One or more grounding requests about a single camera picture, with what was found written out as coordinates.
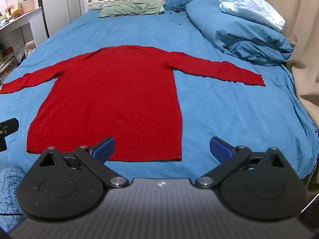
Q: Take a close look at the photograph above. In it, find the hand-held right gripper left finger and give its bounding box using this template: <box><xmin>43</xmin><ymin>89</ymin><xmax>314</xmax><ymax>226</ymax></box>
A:
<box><xmin>31</xmin><ymin>136</ymin><xmax>129</xmax><ymax>189</ymax></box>

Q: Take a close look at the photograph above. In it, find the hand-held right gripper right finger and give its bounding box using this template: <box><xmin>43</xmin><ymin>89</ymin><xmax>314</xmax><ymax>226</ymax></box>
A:
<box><xmin>195</xmin><ymin>136</ymin><xmax>291</xmax><ymax>189</ymax></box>

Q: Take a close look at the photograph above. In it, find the red knit sweater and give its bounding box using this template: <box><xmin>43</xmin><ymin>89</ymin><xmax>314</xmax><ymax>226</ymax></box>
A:
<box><xmin>0</xmin><ymin>45</ymin><xmax>266</xmax><ymax>163</ymax></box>

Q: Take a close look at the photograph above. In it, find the bed with blue sheet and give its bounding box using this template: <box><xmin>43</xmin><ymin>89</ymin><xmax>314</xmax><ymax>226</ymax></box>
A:
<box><xmin>0</xmin><ymin>0</ymin><xmax>319</xmax><ymax>188</ymax></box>

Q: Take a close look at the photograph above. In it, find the blue fluffy rug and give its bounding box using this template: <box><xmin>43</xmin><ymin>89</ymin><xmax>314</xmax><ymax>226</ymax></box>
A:
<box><xmin>0</xmin><ymin>168</ymin><xmax>28</xmax><ymax>232</ymax></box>

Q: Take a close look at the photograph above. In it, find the white cluttered desk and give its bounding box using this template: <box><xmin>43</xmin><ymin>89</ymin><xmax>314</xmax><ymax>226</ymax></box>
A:
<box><xmin>0</xmin><ymin>6</ymin><xmax>43</xmax><ymax>85</ymax></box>

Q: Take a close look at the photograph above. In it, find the blue duvet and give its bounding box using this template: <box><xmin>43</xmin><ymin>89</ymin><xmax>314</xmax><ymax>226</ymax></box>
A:
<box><xmin>186</xmin><ymin>0</ymin><xmax>294</xmax><ymax>66</ymax></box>

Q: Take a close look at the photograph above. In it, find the woven storage basket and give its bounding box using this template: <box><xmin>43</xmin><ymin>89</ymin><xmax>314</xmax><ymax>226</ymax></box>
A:
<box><xmin>22</xmin><ymin>0</ymin><xmax>35</xmax><ymax>14</ymax></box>

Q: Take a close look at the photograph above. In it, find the grey white wardrobe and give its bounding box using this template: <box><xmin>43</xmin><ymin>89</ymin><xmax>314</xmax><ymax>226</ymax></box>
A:
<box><xmin>37</xmin><ymin>0</ymin><xmax>88</xmax><ymax>39</ymax></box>

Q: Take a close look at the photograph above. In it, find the green pillow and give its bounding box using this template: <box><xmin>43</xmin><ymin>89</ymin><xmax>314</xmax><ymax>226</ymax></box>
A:
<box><xmin>99</xmin><ymin>0</ymin><xmax>163</xmax><ymax>18</ymax></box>

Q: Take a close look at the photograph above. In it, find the pale blue blanket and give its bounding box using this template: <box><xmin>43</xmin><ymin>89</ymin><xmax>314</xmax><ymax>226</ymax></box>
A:
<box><xmin>219</xmin><ymin>0</ymin><xmax>286</xmax><ymax>31</ymax></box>

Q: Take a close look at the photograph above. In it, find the beige curtain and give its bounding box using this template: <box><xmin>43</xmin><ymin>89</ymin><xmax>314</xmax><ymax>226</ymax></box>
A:
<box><xmin>234</xmin><ymin>0</ymin><xmax>319</xmax><ymax>130</ymax></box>

